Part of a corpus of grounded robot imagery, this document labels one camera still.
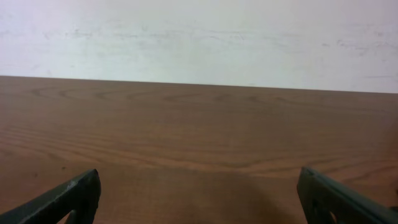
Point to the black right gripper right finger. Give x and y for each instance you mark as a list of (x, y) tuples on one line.
[(325, 200)]

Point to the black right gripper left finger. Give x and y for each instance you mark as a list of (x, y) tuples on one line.
[(76, 200)]

